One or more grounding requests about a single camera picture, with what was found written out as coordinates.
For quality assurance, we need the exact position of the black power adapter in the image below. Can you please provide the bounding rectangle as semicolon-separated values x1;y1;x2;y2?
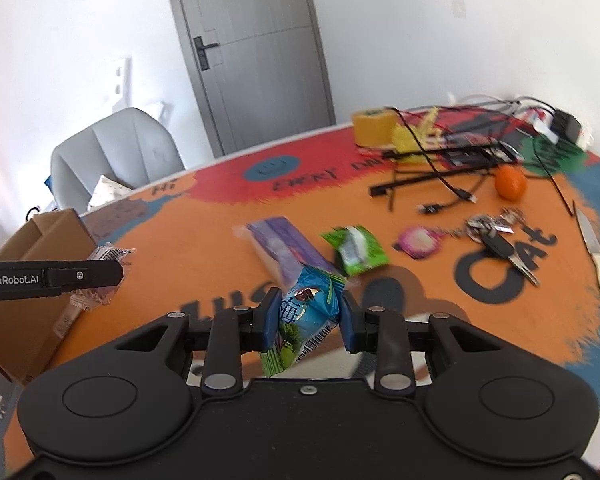
550;110;582;144

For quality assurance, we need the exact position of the blue green candy packet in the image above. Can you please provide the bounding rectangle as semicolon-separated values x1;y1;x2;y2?
260;264;346;377

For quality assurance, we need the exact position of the car key bunch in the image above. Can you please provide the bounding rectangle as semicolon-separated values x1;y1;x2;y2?
465;208;540;287

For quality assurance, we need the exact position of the white power strip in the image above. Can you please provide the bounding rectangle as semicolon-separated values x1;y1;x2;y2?
514;106;593;152

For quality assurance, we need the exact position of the green snack packet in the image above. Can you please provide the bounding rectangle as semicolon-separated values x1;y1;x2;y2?
321;226;390;276

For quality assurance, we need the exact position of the pink keychain charm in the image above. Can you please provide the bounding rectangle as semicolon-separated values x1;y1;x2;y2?
394;226;441;260

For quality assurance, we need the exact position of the white dotted cushion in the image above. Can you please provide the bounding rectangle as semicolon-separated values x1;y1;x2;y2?
87;174;132;211

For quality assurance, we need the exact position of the black laptop stand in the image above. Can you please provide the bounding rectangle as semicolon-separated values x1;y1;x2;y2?
368;141;524;214

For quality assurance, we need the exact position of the grey door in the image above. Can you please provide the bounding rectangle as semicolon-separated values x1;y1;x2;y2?
170;0;335;156

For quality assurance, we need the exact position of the black door handle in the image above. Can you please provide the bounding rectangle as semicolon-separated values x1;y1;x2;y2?
193;36;220;72

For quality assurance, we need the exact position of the yellow tape roll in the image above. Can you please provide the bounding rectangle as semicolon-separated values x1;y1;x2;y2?
351;108;398;148

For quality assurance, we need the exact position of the blue bag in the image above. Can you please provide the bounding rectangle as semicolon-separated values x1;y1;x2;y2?
44;175;55;196

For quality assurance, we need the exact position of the orange tangerine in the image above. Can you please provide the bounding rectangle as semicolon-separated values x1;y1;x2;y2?
494;166;527;202

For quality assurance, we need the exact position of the colourful cartoon table mat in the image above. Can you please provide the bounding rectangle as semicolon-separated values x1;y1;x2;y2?
2;104;600;476

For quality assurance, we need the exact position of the brown cardboard box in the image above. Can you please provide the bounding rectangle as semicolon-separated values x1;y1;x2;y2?
0;209;95;385

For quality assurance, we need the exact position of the yellow plastic toy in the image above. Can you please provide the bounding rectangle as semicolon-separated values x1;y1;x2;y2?
391;107;443;164

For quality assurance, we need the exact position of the purple long cake packet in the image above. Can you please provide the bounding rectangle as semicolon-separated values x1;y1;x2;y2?
233;217;339;292

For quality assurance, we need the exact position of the white wall switch panel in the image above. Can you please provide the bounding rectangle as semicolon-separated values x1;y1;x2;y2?
112;58;132;112

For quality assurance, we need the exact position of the grey chair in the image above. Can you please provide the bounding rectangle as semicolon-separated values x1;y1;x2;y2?
50;107;184;214

